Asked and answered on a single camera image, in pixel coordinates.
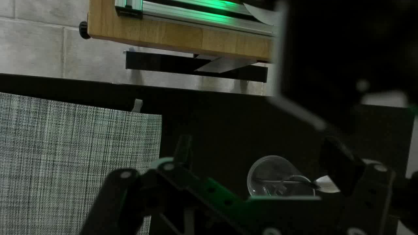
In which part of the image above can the black table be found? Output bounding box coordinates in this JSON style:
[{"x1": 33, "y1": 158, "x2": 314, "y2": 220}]
[{"x1": 0, "y1": 73, "x2": 416, "y2": 207}]

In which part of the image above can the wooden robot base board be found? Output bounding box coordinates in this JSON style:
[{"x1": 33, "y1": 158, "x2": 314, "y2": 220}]
[{"x1": 88, "y1": 0, "x2": 273, "y2": 62}]

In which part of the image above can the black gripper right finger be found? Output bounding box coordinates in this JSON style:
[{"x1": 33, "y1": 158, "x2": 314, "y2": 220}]
[{"x1": 319, "y1": 139, "x2": 396, "y2": 235}]

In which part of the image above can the clear glass cup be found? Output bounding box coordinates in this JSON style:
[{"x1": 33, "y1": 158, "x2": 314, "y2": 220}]
[{"x1": 246, "y1": 156, "x2": 315, "y2": 197}]

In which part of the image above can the metal spoon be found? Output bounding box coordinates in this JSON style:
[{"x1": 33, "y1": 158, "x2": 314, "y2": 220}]
[{"x1": 271, "y1": 175, "x2": 340, "y2": 193}]

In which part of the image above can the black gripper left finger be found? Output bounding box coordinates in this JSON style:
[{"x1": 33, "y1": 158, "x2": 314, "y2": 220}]
[{"x1": 80, "y1": 161, "x2": 245, "y2": 235}]

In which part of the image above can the grey woven placemat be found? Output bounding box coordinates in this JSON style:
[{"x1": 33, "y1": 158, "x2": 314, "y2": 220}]
[{"x1": 0, "y1": 93, "x2": 162, "y2": 235}]

